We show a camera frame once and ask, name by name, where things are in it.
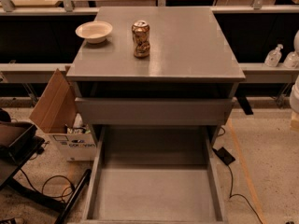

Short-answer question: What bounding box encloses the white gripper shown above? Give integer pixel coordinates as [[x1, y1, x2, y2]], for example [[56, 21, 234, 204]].
[[291, 111, 299, 132]]

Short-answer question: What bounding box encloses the grey drawer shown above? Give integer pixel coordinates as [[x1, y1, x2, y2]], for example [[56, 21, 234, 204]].
[[81, 126, 228, 224], [76, 98, 233, 126]]

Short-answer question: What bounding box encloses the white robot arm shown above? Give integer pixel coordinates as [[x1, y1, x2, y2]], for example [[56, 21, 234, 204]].
[[290, 31, 299, 132]]

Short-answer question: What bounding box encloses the grey drawer cabinet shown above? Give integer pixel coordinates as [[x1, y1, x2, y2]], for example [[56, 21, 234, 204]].
[[67, 7, 245, 141]]

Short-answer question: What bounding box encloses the grey top drawer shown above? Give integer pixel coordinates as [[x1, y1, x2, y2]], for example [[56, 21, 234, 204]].
[[76, 98, 233, 126]]

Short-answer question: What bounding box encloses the open cardboard box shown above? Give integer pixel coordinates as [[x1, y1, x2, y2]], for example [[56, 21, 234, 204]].
[[30, 69, 96, 161]]

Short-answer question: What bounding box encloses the clear pump bottle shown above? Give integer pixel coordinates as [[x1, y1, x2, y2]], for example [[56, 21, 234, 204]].
[[264, 44, 283, 67], [283, 51, 299, 69]]

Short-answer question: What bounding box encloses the black power adapter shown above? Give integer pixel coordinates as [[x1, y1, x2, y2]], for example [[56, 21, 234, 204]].
[[215, 147, 235, 165]]

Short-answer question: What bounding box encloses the crushed golden soda can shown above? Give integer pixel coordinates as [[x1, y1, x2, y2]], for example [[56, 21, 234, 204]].
[[132, 21, 150, 58]]

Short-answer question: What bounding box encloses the white bowl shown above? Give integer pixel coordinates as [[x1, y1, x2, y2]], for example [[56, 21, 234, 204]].
[[76, 21, 113, 44]]

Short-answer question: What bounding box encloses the black rolling stand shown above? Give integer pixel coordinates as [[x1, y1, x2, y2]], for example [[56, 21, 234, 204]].
[[0, 121, 92, 224]]

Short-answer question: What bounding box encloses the black adapter cable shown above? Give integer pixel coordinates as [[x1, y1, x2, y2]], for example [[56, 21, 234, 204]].
[[225, 163, 264, 224]]

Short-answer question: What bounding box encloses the black floor cable loop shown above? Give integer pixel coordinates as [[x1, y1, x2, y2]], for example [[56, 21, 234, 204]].
[[19, 168, 77, 203]]

